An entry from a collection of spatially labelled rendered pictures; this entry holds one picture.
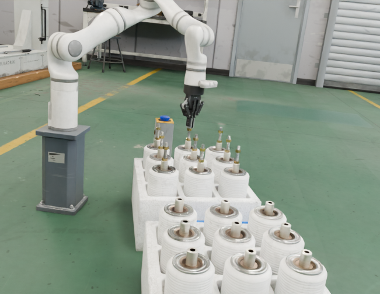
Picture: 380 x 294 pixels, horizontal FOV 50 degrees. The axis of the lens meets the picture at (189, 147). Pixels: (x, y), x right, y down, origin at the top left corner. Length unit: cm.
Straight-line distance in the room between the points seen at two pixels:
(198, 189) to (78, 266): 42
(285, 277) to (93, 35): 100
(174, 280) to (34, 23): 425
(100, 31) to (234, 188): 70
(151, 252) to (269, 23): 551
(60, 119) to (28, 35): 337
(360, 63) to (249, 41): 162
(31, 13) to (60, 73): 342
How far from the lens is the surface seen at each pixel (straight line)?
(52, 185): 155
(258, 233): 108
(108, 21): 152
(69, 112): 148
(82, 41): 145
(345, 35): 640
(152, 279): 91
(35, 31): 485
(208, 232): 106
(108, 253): 133
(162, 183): 128
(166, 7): 158
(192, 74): 146
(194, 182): 130
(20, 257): 134
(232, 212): 107
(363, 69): 651
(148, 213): 128
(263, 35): 629
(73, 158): 150
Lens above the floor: 70
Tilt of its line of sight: 17 degrees down
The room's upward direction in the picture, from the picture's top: 6 degrees clockwise
